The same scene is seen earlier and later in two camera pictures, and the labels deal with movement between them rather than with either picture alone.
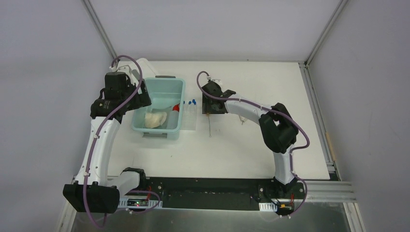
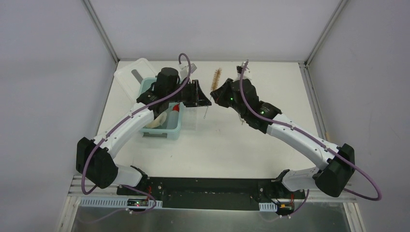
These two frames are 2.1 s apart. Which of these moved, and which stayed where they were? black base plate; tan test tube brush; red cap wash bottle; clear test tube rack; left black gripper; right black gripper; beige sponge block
Moved: left black gripper; tan test tube brush; right black gripper
Stayed: black base plate; clear test tube rack; beige sponge block; red cap wash bottle
